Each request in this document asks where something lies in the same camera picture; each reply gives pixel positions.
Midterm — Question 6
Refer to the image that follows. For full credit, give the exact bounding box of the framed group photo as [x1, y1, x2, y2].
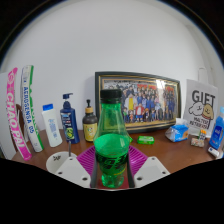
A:
[94, 71, 183, 134]

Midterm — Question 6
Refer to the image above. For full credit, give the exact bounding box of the blue hand sanitizer bottle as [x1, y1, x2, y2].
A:
[209, 106, 224, 151]

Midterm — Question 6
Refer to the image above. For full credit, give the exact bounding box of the pink shuttlecock tube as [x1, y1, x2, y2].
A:
[6, 67, 33, 162]

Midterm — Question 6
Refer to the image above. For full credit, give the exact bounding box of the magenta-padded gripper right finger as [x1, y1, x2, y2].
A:
[126, 145, 171, 189]

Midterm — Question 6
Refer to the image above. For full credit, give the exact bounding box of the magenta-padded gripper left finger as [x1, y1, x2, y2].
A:
[54, 144, 100, 190]

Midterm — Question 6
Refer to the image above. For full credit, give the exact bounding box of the white and green shuttlecock tube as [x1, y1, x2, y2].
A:
[20, 64, 45, 153]

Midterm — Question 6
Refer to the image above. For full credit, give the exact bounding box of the small green packet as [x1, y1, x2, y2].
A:
[137, 135, 155, 145]

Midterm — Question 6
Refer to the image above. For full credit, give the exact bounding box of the small brown snack packet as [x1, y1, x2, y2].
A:
[190, 137, 205, 148]

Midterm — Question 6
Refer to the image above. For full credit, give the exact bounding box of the dark amber pump bottle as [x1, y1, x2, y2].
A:
[82, 99, 99, 143]

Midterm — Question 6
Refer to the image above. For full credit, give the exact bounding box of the green plastic drink bottle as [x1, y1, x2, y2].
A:
[92, 89, 132, 189]

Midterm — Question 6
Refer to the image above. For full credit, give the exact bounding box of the blue pump bottle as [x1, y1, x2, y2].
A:
[59, 92, 81, 145]

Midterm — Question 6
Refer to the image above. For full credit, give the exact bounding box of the blue tissue pack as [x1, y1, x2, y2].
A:
[164, 118, 190, 143]

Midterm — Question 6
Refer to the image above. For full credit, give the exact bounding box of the white gift bag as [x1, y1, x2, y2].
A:
[183, 78, 218, 138]

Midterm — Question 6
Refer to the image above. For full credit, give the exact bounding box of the white lotion bottle blue cap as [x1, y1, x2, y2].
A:
[41, 103, 63, 148]

